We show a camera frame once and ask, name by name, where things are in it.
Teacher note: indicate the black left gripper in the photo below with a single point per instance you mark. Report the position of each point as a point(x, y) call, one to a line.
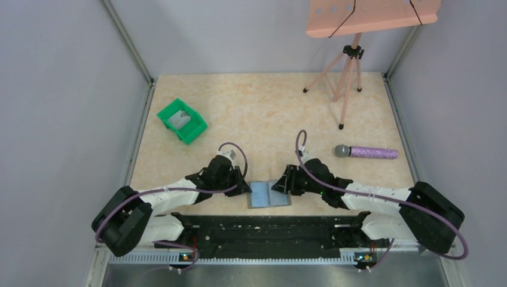
point(235, 183)

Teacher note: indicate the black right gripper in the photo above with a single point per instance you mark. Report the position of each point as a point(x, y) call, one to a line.
point(292, 180)

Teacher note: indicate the grey card holder wallet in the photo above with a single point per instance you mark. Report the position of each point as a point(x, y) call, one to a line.
point(262, 196)

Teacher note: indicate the silver credit card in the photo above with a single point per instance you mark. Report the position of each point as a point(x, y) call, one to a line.
point(181, 117)
point(174, 125)

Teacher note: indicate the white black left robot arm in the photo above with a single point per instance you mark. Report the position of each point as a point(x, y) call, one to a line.
point(154, 206)

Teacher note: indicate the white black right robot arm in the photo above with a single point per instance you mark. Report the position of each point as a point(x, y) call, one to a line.
point(419, 213)

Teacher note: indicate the purple glitter microphone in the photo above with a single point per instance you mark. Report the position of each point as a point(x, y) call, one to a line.
point(365, 152)

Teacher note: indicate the green plastic bin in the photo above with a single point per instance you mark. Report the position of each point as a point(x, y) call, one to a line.
point(189, 132)

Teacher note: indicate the pink music stand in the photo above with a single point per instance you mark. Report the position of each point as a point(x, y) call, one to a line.
point(327, 19)

